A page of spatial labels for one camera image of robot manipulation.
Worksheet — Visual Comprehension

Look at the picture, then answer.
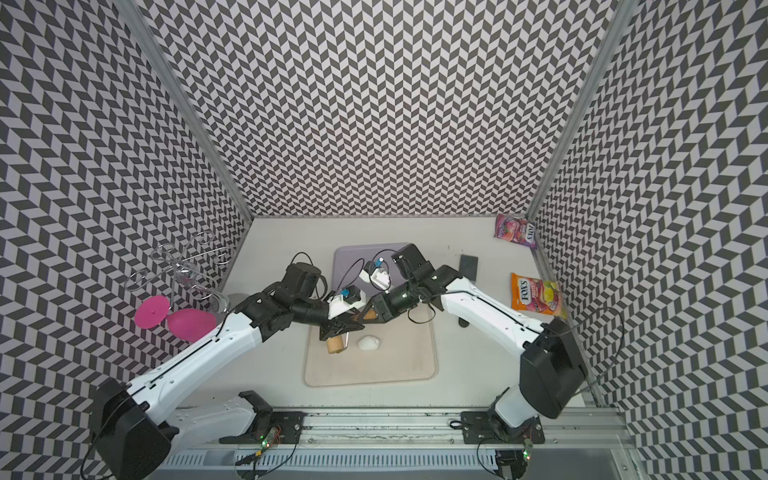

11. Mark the wooden dough roller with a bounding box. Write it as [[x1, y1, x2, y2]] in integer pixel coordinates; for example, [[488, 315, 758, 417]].
[[326, 310, 377, 354]]

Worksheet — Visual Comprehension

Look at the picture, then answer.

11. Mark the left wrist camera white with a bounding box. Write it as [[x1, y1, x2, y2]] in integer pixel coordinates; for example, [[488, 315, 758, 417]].
[[328, 285, 367, 319]]

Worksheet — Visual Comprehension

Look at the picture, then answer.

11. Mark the metal wire glass rack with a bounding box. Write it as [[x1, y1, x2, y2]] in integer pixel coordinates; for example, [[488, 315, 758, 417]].
[[122, 231, 235, 314]]

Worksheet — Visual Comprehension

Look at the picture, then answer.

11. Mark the pink plastic wine glass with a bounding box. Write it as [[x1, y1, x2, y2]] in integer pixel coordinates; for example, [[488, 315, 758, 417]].
[[134, 296, 217, 343]]

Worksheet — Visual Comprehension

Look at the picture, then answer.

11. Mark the purple plastic tray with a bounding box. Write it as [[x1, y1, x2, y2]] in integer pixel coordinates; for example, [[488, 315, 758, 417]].
[[330, 243, 406, 297]]

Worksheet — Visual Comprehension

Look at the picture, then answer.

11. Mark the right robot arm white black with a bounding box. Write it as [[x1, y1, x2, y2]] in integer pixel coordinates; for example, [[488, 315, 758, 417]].
[[358, 244, 588, 428]]

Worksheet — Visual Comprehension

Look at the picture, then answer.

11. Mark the pink snack bag far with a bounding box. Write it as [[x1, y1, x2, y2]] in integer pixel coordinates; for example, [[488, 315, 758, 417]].
[[494, 214, 537, 250]]

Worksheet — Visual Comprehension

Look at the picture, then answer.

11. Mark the black handled metal scraper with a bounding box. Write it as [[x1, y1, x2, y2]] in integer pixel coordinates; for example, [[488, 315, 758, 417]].
[[457, 254, 480, 329]]

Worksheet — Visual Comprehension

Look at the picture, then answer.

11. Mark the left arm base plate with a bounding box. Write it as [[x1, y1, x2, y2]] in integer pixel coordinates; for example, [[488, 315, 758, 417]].
[[219, 390, 307, 448]]

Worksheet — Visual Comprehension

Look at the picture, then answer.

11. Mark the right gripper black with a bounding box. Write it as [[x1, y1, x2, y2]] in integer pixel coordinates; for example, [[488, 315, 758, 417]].
[[357, 277, 421, 324]]

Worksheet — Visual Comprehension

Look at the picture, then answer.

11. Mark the orange yellow snack bag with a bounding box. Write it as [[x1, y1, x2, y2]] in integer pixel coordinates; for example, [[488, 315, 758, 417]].
[[510, 273, 567, 319]]

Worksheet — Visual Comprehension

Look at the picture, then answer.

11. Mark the beige plastic tray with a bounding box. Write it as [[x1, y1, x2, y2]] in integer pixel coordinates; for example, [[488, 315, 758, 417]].
[[303, 305, 438, 388]]

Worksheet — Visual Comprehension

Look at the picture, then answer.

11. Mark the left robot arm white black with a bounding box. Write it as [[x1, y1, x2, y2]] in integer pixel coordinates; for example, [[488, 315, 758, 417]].
[[87, 262, 368, 479]]

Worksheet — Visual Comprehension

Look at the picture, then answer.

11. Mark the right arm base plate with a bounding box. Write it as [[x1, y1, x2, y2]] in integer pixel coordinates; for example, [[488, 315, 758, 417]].
[[459, 411, 545, 445]]

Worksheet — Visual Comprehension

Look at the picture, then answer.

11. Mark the white dough ball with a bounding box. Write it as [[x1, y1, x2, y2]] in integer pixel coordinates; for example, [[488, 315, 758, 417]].
[[357, 335, 381, 351]]

